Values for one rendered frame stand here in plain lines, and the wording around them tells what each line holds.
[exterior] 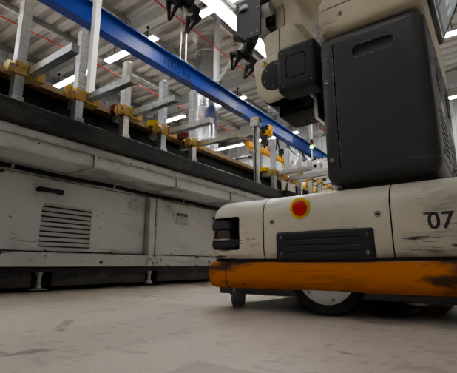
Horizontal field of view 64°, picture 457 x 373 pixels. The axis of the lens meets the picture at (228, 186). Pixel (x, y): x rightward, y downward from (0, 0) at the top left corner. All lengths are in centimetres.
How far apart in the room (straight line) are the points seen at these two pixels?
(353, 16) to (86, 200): 145
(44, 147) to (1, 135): 16
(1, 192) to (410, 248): 152
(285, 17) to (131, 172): 99
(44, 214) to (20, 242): 15
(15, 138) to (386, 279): 132
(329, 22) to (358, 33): 9
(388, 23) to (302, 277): 62
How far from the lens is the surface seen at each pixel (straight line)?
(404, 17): 102
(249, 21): 143
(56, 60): 151
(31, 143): 161
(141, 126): 216
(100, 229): 200
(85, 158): 172
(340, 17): 108
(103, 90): 167
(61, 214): 189
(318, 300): 88
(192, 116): 226
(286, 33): 134
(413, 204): 82
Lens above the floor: 11
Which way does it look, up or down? 12 degrees up
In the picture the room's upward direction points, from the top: straight up
